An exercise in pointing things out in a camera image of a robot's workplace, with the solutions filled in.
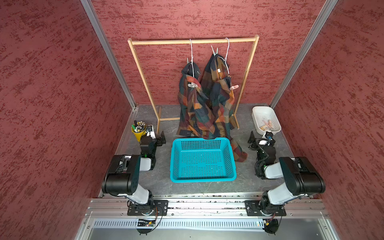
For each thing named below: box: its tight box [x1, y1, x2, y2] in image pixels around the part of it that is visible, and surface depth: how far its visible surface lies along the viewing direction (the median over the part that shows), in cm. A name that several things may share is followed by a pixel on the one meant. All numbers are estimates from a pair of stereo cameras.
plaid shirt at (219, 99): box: [201, 53, 248, 162], surface depth 86 cm
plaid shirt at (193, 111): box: [176, 61, 215, 140], surface depth 79 cm
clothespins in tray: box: [260, 119, 273, 131], surface depth 109 cm
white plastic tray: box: [251, 105, 282, 135], surface depth 113 cm
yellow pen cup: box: [131, 120, 147, 142], surface depth 93 cm
